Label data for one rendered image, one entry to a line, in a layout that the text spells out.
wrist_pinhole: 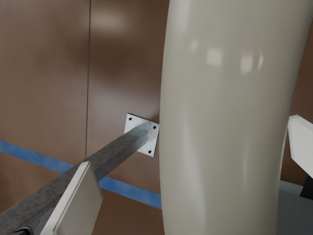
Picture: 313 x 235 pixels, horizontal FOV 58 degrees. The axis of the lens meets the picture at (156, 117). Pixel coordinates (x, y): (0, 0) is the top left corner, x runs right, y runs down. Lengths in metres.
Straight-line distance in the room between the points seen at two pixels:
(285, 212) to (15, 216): 1.02
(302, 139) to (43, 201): 0.89
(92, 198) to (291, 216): 1.21
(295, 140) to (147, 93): 1.34
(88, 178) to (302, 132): 0.13
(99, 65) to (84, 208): 1.47
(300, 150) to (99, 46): 1.47
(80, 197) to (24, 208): 0.81
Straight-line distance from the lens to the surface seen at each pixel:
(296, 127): 0.19
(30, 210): 0.96
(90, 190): 0.18
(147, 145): 1.58
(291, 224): 1.30
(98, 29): 1.61
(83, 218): 0.17
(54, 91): 1.86
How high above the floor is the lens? 1.33
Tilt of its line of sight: 62 degrees down
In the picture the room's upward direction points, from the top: 124 degrees counter-clockwise
